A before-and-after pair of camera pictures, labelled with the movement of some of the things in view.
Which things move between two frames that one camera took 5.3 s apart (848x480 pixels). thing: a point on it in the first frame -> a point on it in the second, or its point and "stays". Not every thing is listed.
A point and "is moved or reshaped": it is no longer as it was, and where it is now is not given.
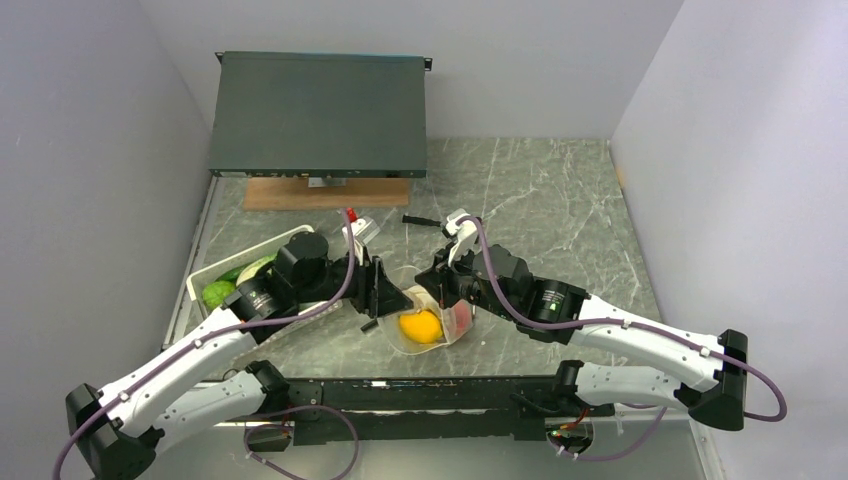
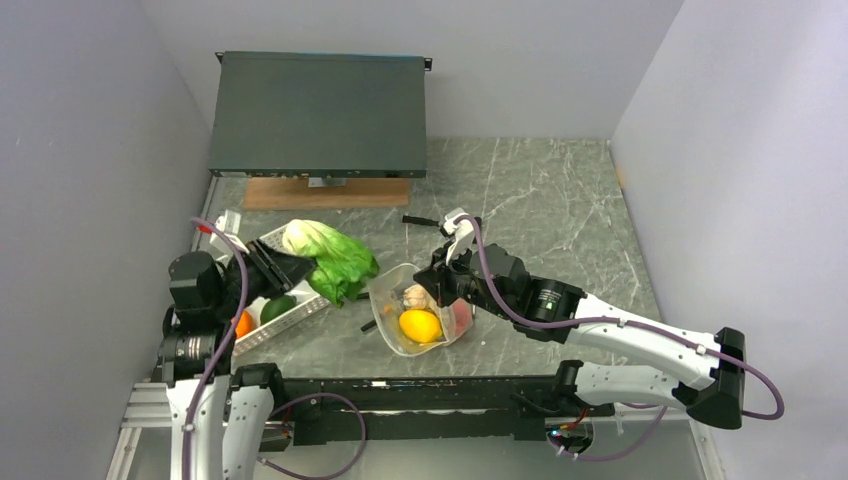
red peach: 462,317 stays
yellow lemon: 420,326 stays
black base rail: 439,410 stays
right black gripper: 439,276 stays
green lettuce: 251,270 is moved or reshaped
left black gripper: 376,295 -> 283,269
